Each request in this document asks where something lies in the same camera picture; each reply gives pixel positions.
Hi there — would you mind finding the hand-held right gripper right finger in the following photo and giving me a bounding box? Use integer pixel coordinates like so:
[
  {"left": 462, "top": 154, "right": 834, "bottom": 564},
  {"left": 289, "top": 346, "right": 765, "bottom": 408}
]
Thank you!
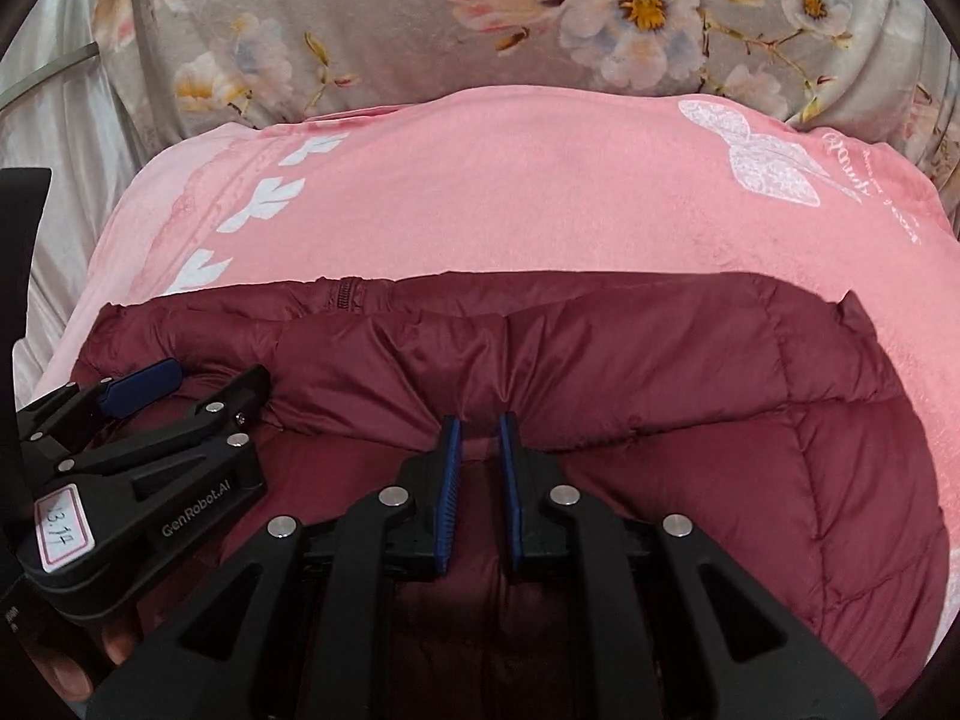
[{"left": 499, "top": 411, "right": 875, "bottom": 720}]

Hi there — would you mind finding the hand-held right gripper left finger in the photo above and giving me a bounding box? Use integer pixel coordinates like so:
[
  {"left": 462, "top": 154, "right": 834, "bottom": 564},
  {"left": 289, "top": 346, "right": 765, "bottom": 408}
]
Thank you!
[{"left": 86, "top": 414, "right": 462, "bottom": 720}]

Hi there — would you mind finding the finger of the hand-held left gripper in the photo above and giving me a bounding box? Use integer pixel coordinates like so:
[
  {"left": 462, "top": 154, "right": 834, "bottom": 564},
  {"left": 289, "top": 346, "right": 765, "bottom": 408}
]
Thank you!
[
  {"left": 19, "top": 358, "right": 186, "bottom": 445},
  {"left": 51, "top": 364, "right": 273, "bottom": 479}
]

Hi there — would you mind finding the maroon puffer jacket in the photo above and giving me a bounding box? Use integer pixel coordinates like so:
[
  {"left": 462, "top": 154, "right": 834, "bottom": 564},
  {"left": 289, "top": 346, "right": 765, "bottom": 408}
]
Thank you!
[{"left": 71, "top": 270, "right": 950, "bottom": 720}]

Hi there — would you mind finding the person's left hand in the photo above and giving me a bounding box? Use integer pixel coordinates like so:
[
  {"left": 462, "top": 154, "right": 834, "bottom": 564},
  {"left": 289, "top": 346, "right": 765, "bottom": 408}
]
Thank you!
[{"left": 43, "top": 606, "right": 145, "bottom": 707}]

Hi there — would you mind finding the silver satin curtain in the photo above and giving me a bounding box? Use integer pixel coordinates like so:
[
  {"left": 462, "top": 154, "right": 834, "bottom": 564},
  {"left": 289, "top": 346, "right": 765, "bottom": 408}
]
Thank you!
[{"left": 0, "top": 0, "right": 155, "bottom": 391}]

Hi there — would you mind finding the pink printed blanket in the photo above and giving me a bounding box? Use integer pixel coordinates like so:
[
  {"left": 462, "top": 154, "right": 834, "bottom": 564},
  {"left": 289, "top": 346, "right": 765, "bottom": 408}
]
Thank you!
[{"left": 30, "top": 86, "right": 960, "bottom": 691}]

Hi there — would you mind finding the grey metal bar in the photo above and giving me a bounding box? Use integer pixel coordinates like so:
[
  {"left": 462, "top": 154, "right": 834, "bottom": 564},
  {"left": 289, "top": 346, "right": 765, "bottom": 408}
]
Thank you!
[{"left": 0, "top": 45, "right": 102, "bottom": 102}]

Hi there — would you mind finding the grey floral cloth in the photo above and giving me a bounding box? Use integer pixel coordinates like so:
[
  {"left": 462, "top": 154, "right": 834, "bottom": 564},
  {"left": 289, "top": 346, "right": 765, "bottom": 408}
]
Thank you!
[{"left": 97, "top": 0, "right": 960, "bottom": 181}]

